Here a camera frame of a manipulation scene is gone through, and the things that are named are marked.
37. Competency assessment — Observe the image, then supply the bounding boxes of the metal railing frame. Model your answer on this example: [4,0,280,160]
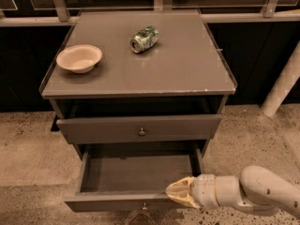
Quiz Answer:
[0,0,300,27]

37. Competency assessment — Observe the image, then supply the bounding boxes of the brass middle drawer knob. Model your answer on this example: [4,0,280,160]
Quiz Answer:
[142,203,148,211]

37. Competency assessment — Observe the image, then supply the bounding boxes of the green soda can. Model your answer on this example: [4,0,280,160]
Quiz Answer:
[129,26,159,53]

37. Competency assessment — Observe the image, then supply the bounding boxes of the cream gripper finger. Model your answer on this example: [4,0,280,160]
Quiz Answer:
[168,194,200,208]
[166,177,194,194]

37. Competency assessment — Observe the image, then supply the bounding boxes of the grey top drawer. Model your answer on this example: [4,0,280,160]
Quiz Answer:
[57,114,221,144]

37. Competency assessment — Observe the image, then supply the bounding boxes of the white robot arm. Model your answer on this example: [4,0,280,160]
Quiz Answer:
[166,165,300,218]

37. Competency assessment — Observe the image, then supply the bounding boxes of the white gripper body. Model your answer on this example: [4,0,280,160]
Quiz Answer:
[190,174,219,210]

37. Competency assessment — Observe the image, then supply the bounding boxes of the white bowl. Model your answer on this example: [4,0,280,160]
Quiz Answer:
[56,44,102,74]

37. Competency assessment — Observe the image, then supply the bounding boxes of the grey drawer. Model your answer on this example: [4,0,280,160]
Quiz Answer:
[65,147,203,212]
[57,114,221,144]

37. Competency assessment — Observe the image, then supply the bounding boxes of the grey drawer cabinet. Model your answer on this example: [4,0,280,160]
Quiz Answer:
[38,9,238,161]

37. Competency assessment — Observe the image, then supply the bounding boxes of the brass drawer knob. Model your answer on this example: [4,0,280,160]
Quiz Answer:
[138,127,146,136]
[142,203,148,211]

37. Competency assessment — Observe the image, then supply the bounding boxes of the brass top drawer knob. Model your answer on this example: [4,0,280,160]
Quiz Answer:
[138,127,146,136]

